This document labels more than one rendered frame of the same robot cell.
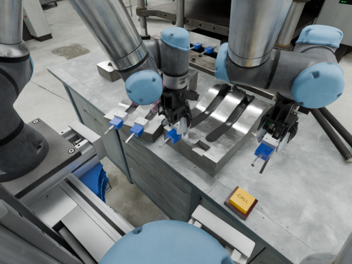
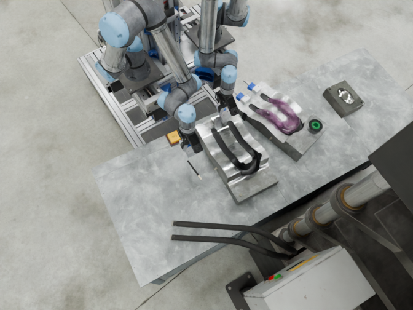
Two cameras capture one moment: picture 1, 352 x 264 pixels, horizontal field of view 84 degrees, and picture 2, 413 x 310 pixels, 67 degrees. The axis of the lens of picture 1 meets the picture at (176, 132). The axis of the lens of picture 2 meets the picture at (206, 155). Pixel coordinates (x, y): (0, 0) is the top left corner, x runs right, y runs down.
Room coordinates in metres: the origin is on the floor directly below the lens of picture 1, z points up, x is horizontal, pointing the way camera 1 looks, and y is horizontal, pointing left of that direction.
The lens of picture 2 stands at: (0.69, -0.96, 2.44)
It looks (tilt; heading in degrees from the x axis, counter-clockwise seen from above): 66 degrees down; 104
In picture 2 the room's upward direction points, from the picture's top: 5 degrees clockwise
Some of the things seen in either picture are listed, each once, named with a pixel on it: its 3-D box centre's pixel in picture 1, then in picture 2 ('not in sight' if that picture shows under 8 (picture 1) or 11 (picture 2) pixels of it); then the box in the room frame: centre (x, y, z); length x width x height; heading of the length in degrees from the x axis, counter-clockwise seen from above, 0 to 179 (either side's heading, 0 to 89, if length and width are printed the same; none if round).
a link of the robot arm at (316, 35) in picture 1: (310, 56); (186, 116); (0.42, -0.29, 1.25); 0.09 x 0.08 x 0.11; 158
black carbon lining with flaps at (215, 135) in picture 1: (221, 108); (236, 146); (0.67, -0.20, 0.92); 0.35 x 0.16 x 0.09; 137
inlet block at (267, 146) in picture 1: (262, 153); (187, 144); (0.41, -0.28, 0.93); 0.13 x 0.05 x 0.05; 136
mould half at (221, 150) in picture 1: (224, 117); (235, 153); (0.68, -0.21, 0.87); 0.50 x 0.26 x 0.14; 137
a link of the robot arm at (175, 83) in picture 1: (176, 78); (226, 87); (0.53, 0.00, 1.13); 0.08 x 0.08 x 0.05
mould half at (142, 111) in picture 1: (155, 96); (279, 117); (0.86, 0.10, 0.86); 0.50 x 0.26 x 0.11; 154
